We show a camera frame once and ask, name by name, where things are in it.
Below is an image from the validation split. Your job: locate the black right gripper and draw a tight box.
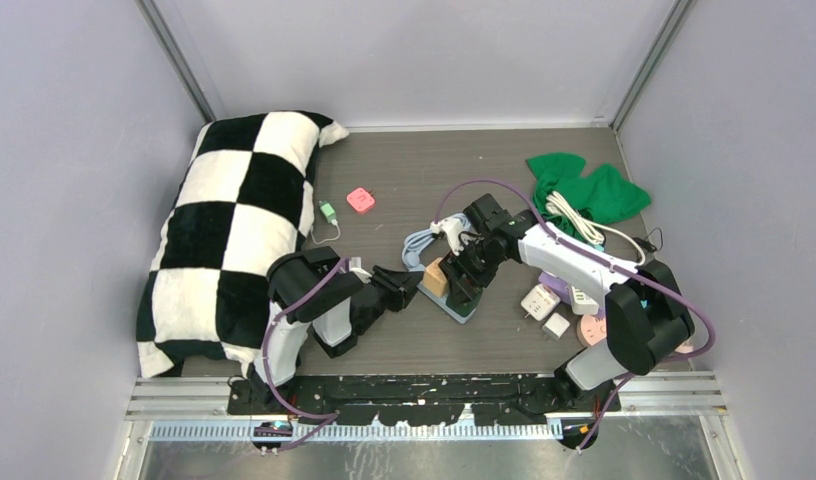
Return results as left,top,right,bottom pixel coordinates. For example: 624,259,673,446
437,236,507,307

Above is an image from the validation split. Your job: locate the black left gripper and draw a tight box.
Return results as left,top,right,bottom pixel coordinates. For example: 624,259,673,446
355,264,424,334

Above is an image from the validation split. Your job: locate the dark green cube adapter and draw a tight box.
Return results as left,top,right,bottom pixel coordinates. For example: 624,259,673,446
447,288,483,317

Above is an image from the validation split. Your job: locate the orange cube adapter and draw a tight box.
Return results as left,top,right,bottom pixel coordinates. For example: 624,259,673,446
422,257,449,298

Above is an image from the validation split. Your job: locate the light blue power strip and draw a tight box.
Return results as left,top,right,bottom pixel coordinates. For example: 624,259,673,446
418,282,481,324

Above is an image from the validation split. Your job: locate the white tiger cube socket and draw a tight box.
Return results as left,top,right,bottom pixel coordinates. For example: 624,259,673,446
520,284,561,321

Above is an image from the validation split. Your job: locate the pink small plug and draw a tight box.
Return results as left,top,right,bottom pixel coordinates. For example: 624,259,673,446
346,187,376,214

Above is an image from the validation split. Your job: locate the light green small plug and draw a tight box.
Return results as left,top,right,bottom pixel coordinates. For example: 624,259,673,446
311,200,341,245

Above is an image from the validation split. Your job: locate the white charger plug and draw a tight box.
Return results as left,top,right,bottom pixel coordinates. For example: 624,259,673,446
541,313,570,340

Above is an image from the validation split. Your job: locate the white power strip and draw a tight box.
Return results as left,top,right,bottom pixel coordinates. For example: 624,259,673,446
568,285,600,316

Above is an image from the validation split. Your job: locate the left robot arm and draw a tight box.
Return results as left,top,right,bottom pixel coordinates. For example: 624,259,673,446
245,246,423,414

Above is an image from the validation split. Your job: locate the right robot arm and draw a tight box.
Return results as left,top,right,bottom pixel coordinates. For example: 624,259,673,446
430,194,695,411

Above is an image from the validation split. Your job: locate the pink round socket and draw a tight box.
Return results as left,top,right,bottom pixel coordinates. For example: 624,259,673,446
576,315,607,347

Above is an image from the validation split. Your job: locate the purple power strip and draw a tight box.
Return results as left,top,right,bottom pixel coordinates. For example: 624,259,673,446
538,272,572,305

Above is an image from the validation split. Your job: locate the green cloth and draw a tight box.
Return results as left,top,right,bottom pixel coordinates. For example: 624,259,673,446
526,152,651,241

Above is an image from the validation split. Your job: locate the black white checkered pillow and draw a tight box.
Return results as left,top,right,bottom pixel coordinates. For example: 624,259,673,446
136,110,348,378

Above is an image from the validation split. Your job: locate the light blue coiled cable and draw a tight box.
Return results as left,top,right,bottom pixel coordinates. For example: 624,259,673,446
401,213,479,270

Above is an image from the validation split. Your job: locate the white coiled power cable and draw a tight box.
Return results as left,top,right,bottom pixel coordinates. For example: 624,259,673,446
545,190,648,266

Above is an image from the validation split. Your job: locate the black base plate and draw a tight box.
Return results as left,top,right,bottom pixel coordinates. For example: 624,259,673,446
226,373,620,427

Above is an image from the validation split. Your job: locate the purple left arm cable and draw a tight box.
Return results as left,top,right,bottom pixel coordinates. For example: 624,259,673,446
260,256,353,452

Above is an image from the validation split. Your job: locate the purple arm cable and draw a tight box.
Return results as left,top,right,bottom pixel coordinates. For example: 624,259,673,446
260,256,353,452
433,178,717,452

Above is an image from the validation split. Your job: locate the black thin cable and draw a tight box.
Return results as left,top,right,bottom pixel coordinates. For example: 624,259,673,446
636,227,666,254

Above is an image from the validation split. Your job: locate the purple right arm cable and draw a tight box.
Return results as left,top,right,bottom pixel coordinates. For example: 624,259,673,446
433,178,717,452

